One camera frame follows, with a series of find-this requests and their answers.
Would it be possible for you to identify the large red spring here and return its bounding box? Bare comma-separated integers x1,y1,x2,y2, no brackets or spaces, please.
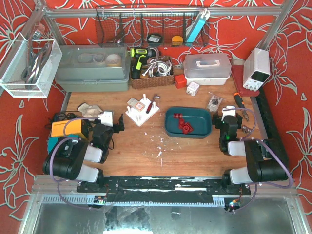
178,118,185,129
182,123,194,134

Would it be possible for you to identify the red handled ratchet wrench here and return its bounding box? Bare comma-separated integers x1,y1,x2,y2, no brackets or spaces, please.
146,94,160,114

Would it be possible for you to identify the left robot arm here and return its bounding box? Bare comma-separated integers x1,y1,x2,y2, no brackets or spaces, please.
42,112,125,184

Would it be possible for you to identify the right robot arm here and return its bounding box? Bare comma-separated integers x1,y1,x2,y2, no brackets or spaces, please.
212,113,293,190

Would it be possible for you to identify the thin red spring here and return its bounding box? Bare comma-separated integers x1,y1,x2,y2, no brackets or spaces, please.
173,113,183,119

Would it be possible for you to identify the teal plastic tray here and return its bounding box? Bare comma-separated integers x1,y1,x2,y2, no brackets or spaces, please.
164,107,212,139

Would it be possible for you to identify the clear bag of parts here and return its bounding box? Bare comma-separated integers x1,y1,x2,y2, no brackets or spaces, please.
207,92,224,113

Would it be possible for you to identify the white peg board base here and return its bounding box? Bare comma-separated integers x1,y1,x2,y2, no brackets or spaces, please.
125,94,159,127

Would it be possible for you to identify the white work glove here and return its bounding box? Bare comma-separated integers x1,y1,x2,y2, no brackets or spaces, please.
77,103,103,118

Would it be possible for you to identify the orange black screwdriver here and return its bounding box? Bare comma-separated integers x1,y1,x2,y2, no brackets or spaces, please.
234,92,249,122

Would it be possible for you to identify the white power adapter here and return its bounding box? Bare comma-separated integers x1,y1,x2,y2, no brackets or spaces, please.
186,81,200,97

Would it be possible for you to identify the orange electronic box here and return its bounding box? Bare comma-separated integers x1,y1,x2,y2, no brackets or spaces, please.
51,119,89,140

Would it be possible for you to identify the red mat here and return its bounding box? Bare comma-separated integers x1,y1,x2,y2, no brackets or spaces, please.
232,65,260,97

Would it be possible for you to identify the small red box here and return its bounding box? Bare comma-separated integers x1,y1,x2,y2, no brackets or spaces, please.
174,74,187,89

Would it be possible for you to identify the grey plastic storage box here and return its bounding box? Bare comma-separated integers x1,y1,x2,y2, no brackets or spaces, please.
55,45,131,92

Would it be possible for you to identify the woven brown basket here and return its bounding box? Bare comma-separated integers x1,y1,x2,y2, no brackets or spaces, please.
129,67,174,89

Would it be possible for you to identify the white power supply unit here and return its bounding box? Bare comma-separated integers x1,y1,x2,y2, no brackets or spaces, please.
243,48,271,91

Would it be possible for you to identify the teal electronic box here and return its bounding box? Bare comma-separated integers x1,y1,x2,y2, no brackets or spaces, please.
47,137,59,154

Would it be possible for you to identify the green yellow power drill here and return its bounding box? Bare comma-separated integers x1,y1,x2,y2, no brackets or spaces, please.
130,47,159,79

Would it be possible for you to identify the yellow tape measure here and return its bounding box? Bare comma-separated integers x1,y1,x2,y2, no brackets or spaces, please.
172,35,184,46

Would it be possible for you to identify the blue white tool set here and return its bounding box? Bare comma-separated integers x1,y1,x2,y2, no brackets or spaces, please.
185,8,211,46

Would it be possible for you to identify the clear acrylic hanging box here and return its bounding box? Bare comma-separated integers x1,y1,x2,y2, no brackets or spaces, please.
0,33,62,98

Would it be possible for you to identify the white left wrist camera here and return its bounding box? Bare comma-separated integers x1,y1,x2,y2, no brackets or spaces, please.
97,111,113,127

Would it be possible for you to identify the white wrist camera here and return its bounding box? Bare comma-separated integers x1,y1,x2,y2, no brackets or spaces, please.
221,105,236,121
97,111,113,127

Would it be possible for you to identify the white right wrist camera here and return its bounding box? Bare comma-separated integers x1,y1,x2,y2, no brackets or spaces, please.
221,105,236,121

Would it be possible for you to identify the small metal bracket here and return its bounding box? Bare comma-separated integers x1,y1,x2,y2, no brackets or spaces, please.
241,125,252,134

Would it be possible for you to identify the clear white handled case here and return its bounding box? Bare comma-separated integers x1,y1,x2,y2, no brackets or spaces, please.
183,53,232,85

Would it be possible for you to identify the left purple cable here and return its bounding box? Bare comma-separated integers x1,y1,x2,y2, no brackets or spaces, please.
50,117,108,210

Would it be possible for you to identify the black side rail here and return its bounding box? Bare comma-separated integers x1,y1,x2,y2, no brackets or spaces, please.
257,87,290,171

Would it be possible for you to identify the white coiled cable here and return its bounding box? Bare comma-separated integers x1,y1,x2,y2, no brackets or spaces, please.
142,60,173,78

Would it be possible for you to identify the black wire basket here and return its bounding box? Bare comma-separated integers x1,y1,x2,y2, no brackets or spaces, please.
95,4,210,47

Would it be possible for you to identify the grey coiled cable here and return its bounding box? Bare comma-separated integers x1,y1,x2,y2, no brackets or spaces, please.
21,42,53,90

